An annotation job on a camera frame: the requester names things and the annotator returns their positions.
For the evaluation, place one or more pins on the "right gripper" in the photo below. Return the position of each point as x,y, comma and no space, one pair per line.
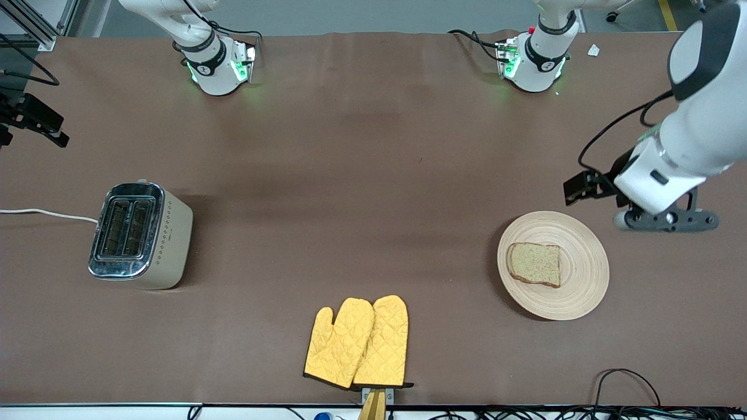
23,112

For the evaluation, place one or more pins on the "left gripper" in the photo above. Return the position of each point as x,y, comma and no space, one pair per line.
610,177

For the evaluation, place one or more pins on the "round light wooden plate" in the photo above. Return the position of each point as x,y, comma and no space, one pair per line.
583,274

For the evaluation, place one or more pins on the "brown toast slice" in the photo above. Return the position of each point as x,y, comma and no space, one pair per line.
534,263

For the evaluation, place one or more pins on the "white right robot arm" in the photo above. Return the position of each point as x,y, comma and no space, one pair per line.
204,64

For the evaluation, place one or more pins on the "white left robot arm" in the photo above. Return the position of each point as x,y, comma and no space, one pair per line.
712,105

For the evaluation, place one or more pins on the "white paper scrap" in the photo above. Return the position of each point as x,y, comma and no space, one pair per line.
593,50

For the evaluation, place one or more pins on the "beige chrome two-slot toaster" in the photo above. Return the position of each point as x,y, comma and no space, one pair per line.
143,236

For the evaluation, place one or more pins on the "black caster wheel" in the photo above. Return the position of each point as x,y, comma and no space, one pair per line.
612,17

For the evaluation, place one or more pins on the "yellow quilted oven mitt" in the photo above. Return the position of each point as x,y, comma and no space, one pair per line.
335,344
385,341

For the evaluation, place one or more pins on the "wooden stick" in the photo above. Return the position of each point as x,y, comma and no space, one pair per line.
373,408

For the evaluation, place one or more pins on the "aluminium frame profile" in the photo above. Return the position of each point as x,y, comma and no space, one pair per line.
41,26

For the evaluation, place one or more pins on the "small metal bracket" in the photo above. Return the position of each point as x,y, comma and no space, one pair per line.
389,395

